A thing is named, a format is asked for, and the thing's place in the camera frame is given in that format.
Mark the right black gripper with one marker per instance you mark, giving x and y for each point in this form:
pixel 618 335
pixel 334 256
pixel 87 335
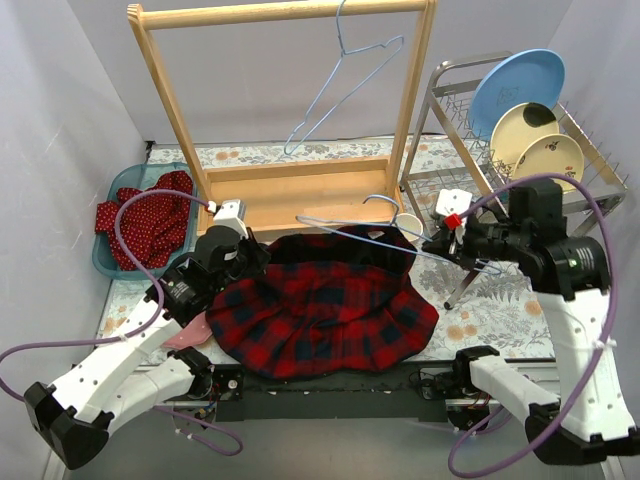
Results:
pixel 445 241

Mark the blue plate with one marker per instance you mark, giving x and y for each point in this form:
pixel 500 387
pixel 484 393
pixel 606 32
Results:
pixel 535 75

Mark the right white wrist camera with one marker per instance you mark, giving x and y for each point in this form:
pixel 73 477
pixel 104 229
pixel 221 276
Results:
pixel 450 205

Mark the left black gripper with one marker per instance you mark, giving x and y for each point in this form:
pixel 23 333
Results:
pixel 255 250

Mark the teal plastic basket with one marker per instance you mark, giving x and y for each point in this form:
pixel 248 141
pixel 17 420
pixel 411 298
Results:
pixel 173 176

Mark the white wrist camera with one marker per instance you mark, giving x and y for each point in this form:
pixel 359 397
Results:
pixel 450 205
pixel 231 214

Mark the white mug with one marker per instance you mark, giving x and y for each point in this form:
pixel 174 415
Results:
pixel 410 226

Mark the wooden clothes rack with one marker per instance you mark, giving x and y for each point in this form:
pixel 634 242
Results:
pixel 227 74

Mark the floral table mat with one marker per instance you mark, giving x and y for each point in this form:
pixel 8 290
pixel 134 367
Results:
pixel 500 311

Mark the red plaid skirt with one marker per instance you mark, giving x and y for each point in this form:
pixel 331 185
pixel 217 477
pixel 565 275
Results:
pixel 327 302

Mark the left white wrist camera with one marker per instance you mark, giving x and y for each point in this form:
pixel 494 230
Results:
pixel 231 214

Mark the cream plate black spot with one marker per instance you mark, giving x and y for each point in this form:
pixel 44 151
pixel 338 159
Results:
pixel 516 130

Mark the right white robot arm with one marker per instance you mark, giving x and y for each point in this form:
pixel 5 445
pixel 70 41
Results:
pixel 574 280

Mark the pink polka dot plate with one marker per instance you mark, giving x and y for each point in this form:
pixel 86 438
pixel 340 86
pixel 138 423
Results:
pixel 194 334

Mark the cream plate floral print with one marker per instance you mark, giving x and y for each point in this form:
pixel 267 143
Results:
pixel 554 153

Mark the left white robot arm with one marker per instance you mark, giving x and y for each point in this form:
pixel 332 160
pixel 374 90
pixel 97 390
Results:
pixel 77 413

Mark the metal dish rack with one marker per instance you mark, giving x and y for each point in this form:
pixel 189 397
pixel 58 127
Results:
pixel 448 97

